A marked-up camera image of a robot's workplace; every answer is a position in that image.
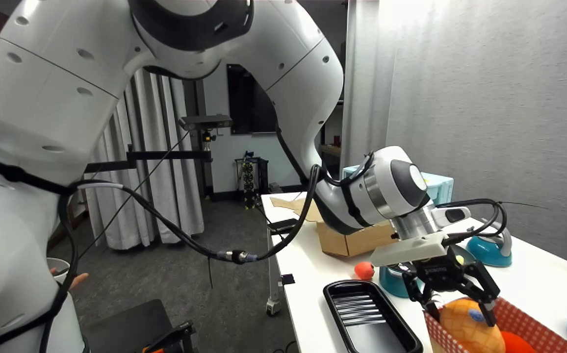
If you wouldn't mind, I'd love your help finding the yellow pineapple plushie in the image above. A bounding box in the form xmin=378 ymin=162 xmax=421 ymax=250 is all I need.
xmin=439 ymin=298 xmax=506 ymax=353

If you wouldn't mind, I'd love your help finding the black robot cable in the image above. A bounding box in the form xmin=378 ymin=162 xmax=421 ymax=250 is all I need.
xmin=58 ymin=164 xmax=323 ymax=266

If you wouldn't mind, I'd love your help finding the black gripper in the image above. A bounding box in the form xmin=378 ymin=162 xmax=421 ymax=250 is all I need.
xmin=402 ymin=245 xmax=500 ymax=327

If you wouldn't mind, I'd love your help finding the black wall monitor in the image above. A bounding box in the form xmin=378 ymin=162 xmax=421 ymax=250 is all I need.
xmin=225 ymin=64 xmax=276 ymax=135

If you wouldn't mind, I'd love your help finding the red tomato plushie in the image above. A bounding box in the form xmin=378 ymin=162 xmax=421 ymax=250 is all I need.
xmin=353 ymin=260 xmax=374 ymax=280

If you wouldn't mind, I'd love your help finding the orange checkered box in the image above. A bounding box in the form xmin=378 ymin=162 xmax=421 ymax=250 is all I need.
xmin=423 ymin=300 xmax=567 ymax=353

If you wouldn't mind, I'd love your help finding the teal pot with lid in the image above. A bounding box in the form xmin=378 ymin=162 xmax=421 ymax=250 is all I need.
xmin=378 ymin=264 xmax=407 ymax=298

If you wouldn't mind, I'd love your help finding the teal toy kettle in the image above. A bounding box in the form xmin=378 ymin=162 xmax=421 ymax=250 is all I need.
xmin=466 ymin=223 xmax=511 ymax=268

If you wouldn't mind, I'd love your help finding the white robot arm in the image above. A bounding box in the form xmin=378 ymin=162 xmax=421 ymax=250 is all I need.
xmin=0 ymin=0 xmax=447 ymax=353

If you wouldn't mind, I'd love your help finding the brown cardboard box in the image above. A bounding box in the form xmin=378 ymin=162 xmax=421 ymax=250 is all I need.
xmin=264 ymin=192 xmax=396 ymax=258

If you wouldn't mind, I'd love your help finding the light blue toy toaster oven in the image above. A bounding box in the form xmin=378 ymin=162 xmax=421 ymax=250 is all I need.
xmin=339 ymin=160 xmax=453 ymax=213

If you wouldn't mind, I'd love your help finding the black ridged tray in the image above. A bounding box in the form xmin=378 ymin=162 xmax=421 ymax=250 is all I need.
xmin=321 ymin=280 xmax=423 ymax=353

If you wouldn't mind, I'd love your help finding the grey curtain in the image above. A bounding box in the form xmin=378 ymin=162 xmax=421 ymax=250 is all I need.
xmin=84 ymin=70 xmax=203 ymax=250

